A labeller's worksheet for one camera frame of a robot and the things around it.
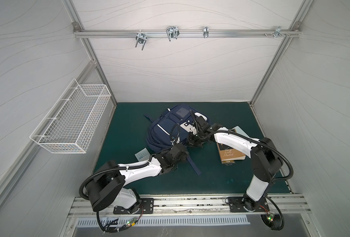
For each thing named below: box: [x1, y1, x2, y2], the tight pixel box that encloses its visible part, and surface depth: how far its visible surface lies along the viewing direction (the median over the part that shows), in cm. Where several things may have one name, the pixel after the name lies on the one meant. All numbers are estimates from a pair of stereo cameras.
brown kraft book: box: [216, 142, 247, 165], surface depth 90 cm
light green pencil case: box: [229, 125, 250, 138], surface depth 103 cm
